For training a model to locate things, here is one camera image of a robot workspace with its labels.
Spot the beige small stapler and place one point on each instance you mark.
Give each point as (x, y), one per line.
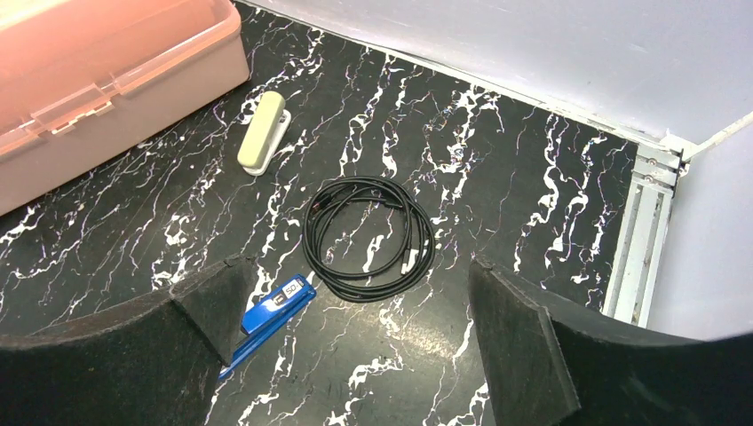
(267, 126)

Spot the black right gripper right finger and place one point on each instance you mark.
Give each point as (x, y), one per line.
(551, 361)

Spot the pink plastic storage box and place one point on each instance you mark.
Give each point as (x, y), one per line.
(83, 81)

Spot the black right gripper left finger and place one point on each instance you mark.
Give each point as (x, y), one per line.
(152, 360)

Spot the aluminium frame rail right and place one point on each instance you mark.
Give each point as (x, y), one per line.
(642, 233)

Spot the blue stapler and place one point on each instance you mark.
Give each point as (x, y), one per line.
(265, 318)

